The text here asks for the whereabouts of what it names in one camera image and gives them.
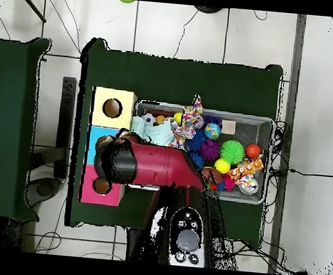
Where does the mint green cloth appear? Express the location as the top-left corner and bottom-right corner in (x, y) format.
(129, 115), (177, 148)

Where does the orange plastic tray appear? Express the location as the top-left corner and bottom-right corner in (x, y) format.
(226, 154), (265, 183)

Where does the wooden box with three holes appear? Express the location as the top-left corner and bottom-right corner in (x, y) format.
(77, 85), (139, 208)

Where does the shallow mesh bin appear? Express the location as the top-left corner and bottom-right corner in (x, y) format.
(125, 99), (277, 207)

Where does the black and white soccer ball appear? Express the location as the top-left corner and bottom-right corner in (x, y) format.
(140, 112), (157, 127)

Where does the globe print ball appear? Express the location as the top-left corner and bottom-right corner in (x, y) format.
(203, 122), (223, 141)

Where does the dark green table cloth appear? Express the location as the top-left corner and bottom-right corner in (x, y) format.
(64, 35), (286, 245)
(0, 33), (55, 223)

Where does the yellow ball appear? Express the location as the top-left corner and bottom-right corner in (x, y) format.
(213, 158), (232, 175)

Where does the wooden block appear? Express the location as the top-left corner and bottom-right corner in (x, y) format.
(221, 120), (237, 135)

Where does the green spiky ball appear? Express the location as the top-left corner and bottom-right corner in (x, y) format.
(218, 139), (247, 166)

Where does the orange ball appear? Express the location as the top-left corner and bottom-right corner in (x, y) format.
(244, 143), (262, 159)

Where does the black upright panel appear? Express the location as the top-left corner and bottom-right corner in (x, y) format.
(52, 76), (78, 180)

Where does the grey round stand foot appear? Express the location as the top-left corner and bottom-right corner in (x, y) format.
(24, 173), (66, 211)

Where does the black round object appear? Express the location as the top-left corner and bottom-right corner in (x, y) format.
(192, 5), (225, 15)

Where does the black slanted rod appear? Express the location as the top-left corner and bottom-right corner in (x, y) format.
(14, 0), (49, 24)

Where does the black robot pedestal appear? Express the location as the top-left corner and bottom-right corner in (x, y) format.
(123, 227), (151, 263)

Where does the thin black cable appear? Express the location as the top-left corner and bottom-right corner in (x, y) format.
(270, 166), (333, 182)

